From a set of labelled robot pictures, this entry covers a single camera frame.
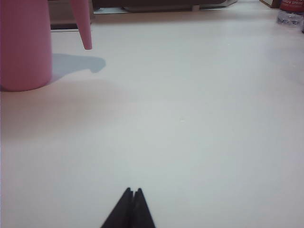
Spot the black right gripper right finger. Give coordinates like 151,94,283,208
129,188,157,228

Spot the pink plastic watering can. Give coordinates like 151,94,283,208
0,0,93,92

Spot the clear bottle with red label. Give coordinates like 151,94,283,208
276,0,304,27

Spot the brown cardboard box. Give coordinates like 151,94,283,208
258,0,284,8

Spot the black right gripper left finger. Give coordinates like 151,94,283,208
100,187,134,228

